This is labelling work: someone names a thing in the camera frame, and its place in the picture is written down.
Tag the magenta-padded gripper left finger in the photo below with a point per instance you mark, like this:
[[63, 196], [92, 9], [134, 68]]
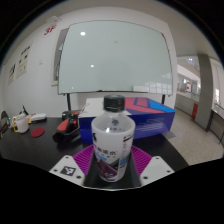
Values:
[[66, 168]]

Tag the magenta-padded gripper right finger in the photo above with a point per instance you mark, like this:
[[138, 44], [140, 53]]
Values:
[[156, 168]]

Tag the clear black-capped drink bottle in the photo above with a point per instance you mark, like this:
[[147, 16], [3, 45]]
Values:
[[113, 133]]

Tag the black and red handheld device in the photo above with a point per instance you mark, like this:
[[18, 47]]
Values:
[[68, 128]]

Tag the flat round red coaster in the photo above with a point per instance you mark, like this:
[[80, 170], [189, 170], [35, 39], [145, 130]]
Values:
[[37, 132]]

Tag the blue and red cardboard box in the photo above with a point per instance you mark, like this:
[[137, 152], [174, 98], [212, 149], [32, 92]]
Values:
[[153, 116]]

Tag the flat white case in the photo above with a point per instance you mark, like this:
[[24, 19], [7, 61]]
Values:
[[38, 117]]

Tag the red fire extinguisher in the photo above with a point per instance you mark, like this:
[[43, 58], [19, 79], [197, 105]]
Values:
[[195, 110]]

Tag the large standing whiteboard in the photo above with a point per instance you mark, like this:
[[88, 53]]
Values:
[[115, 56]]

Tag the small white wall poster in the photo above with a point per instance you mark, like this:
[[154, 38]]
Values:
[[12, 73]]

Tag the grey wall notice board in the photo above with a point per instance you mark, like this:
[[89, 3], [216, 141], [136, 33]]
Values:
[[56, 56]]

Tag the large white wall poster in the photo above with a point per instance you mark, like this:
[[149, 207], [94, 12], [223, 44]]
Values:
[[24, 60]]

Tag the red wall sign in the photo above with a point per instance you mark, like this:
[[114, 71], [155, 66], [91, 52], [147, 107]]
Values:
[[50, 30]]

